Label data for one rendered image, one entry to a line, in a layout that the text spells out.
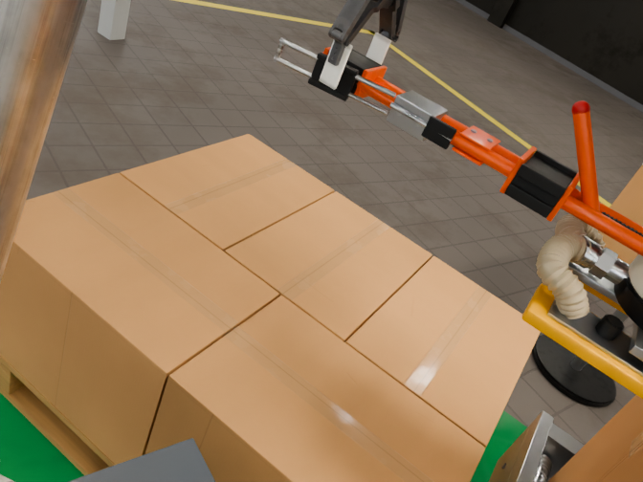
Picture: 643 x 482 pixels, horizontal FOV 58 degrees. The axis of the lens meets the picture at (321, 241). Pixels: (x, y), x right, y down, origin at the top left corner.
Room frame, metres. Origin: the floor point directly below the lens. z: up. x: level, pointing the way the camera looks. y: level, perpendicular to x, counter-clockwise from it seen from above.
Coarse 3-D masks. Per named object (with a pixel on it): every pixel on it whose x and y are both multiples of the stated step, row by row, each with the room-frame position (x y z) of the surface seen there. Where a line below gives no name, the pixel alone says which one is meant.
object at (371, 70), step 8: (328, 48) 0.93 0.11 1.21; (352, 56) 0.94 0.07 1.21; (360, 56) 0.96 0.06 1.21; (352, 64) 0.91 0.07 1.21; (360, 64) 0.92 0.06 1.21; (368, 64) 0.94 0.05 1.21; (376, 64) 0.96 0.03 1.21; (360, 72) 0.90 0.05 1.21; (368, 72) 0.90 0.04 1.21; (376, 72) 0.93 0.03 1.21; (384, 72) 0.96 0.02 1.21; (352, 88) 0.90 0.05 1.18; (360, 88) 0.90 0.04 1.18; (360, 96) 0.91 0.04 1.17; (368, 96) 0.94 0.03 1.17
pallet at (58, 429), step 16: (0, 368) 0.93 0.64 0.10; (0, 384) 0.93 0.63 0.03; (16, 384) 0.94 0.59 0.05; (32, 384) 0.89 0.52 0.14; (16, 400) 0.91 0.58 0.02; (32, 400) 0.93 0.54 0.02; (48, 400) 0.87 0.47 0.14; (32, 416) 0.89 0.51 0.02; (48, 416) 0.91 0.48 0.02; (64, 416) 0.85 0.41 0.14; (48, 432) 0.87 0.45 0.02; (64, 432) 0.89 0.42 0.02; (80, 432) 0.83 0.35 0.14; (64, 448) 0.85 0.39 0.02; (80, 448) 0.87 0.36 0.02; (96, 448) 0.81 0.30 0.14; (80, 464) 0.83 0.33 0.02; (96, 464) 0.84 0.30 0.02; (112, 464) 0.79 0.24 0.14
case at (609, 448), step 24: (624, 408) 0.89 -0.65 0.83; (600, 432) 0.89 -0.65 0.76; (624, 432) 0.80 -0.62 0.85; (576, 456) 0.88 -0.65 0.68; (600, 456) 0.79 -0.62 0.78; (624, 456) 0.72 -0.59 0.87; (552, 480) 0.88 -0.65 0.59; (576, 480) 0.79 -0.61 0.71; (600, 480) 0.71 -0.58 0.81; (624, 480) 0.65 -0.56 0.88
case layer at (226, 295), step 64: (64, 192) 1.16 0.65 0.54; (128, 192) 1.27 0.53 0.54; (192, 192) 1.40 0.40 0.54; (256, 192) 1.54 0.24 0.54; (320, 192) 1.71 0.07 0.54; (64, 256) 0.95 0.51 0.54; (128, 256) 1.04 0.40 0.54; (192, 256) 1.13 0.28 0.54; (256, 256) 1.24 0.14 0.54; (320, 256) 1.36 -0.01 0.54; (384, 256) 1.50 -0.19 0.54; (0, 320) 0.94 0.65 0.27; (64, 320) 0.87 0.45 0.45; (128, 320) 0.85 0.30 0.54; (192, 320) 0.93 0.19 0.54; (256, 320) 1.01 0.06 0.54; (320, 320) 1.11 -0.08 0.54; (384, 320) 1.21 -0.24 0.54; (448, 320) 1.33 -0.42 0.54; (512, 320) 1.47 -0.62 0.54; (64, 384) 0.86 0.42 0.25; (128, 384) 0.79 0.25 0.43; (192, 384) 0.77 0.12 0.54; (256, 384) 0.83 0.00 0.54; (320, 384) 0.91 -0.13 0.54; (384, 384) 0.99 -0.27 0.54; (448, 384) 1.08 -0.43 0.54; (512, 384) 1.18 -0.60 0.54; (128, 448) 0.78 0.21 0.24; (256, 448) 0.69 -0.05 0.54; (320, 448) 0.75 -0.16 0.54; (384, 448) 0.82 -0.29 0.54; (448, 448) 0.89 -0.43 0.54
